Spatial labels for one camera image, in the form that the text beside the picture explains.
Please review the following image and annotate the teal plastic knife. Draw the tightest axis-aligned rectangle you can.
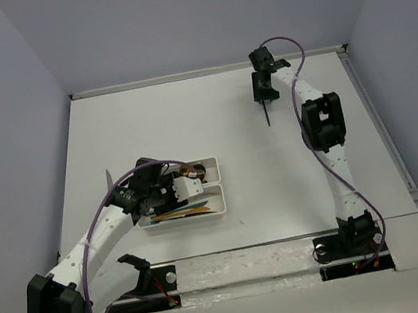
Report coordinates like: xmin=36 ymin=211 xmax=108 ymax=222
xmin=152 ymin=200 xmax=208 ymax=217

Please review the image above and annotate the copper metal spoon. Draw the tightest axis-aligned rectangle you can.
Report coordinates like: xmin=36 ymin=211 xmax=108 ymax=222
xmin=178 ymin=165 xmax=202 ymax=181

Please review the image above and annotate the blue plastic knife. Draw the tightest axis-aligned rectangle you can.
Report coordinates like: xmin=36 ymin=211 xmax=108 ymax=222
xmin=261 ymin=100 xmax=271 ymax=127

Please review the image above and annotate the teal handled steel knife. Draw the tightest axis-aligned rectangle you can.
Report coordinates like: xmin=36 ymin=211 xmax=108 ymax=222
xmin=144 ymin=211 xmax=219 ymax=228

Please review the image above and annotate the orange plastic knife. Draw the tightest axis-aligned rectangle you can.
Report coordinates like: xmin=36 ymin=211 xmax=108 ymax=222
xmin=150 ymin=205 xmax=211 ymax=222

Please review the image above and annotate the black plastic spoon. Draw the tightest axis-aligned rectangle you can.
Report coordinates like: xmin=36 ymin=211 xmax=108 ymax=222
xmin=193 ymin=164 xmax=207 ymax=180

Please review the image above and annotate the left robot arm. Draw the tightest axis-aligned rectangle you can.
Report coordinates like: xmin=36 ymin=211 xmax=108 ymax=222
xmin=26 ymin=157 xmax=203 ymax=313

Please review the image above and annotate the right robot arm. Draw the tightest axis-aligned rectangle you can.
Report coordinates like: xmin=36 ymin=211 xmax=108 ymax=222
xmin=282 ymin=74 xmax=381 ymax=264

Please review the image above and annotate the pink plastic knife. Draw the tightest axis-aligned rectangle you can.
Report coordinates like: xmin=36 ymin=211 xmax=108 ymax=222
xmin=104 ymin=169 xmax=113 ymax=190

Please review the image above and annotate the lower white tray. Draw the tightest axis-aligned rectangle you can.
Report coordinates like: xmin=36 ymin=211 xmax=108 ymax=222
xmin=137 ymin=184 xmax=227 ymax=231

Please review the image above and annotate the white tray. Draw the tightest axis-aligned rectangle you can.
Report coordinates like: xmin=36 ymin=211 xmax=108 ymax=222
xmin=161 ymin=156 xmax=223 ymax=194
xmin=137 ymin=184 xmax=227 ymax=231

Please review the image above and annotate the upper white tray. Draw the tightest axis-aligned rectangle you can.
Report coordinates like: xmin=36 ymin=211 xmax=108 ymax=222
xmin=161 ymin=156 xmax=223 ymax=194

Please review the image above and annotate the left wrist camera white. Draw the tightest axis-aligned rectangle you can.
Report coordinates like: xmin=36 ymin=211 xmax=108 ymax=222
xmin=172 ymin=176 xmax=204 ymax=202

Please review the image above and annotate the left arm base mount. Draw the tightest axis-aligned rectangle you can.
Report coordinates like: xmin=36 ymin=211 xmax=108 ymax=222
xmin=107 ymin=254 xmax=182 ymax=313

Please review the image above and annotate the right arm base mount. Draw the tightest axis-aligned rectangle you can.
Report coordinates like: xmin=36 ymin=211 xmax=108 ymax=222
xmin=311 ymin=210 xmax=395 ymax=282

